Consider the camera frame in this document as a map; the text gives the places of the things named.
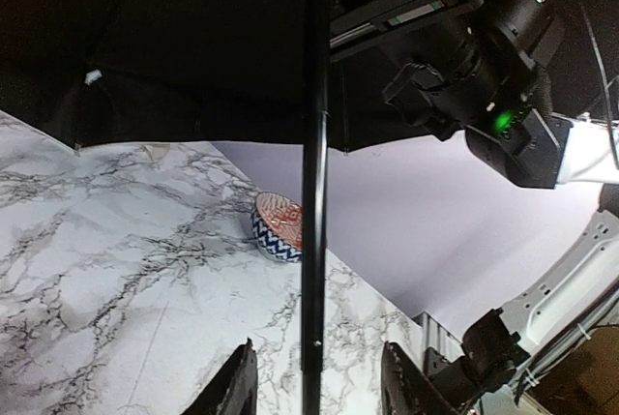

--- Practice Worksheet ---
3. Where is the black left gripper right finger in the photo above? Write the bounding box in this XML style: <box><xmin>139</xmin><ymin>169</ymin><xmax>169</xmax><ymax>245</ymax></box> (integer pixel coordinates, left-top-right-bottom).
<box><xmin>381</xmin><ymin>341</ymin><xmax>461</xmax><ymax>414</ymax></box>

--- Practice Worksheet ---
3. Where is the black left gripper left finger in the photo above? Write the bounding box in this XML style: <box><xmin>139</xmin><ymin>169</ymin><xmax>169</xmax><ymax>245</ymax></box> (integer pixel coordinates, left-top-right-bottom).
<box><xmin>183</xmin><ymin>339</ymin><xmax>258</xmax><ymax>415</ymax></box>

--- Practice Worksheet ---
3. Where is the beige and black umbrella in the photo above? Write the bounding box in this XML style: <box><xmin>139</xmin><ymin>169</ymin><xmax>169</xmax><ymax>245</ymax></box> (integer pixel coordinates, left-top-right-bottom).
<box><xmin>1</xmin><ymin>0</ymin><xmax>618</xmax><ymax>414</ymax></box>

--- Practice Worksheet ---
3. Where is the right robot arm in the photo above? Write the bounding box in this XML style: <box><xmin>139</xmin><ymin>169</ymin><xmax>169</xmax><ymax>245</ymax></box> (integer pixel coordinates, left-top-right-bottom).
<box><xmin>330</xmin><ymin>0</ymin><xmax>618</xmax><ymax>414</ymax></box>

